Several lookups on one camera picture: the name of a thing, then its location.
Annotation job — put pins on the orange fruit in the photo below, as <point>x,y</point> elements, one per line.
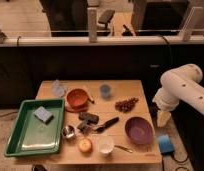
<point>85,145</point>

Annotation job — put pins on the purple bowl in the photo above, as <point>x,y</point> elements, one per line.
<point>139,130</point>

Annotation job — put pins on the bunch of red grapes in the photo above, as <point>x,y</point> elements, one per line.
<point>126,106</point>

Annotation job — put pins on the blue plastic cup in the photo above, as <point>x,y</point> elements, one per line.
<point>105,91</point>

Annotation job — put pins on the wooden spoon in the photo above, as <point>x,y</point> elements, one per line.
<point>89,95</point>

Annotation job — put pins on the blue sponge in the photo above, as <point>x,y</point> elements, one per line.
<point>42,114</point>

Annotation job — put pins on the black handled spatula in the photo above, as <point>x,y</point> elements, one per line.
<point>106,125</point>

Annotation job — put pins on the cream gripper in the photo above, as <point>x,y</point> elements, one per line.
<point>162,118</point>

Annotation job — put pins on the green plastic tray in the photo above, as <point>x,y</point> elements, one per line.
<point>30,135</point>

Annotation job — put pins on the metal spoon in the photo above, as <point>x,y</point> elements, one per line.
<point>124,148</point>

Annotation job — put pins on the white cup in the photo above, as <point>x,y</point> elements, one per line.
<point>105,145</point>

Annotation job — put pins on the red orange bowl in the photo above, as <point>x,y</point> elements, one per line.
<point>77,98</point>

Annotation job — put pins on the orange plate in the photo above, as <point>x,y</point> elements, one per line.
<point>76,110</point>

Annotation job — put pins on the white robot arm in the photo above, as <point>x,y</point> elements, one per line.
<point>179,84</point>

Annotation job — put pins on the small metal cup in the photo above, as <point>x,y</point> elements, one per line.
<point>68,132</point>

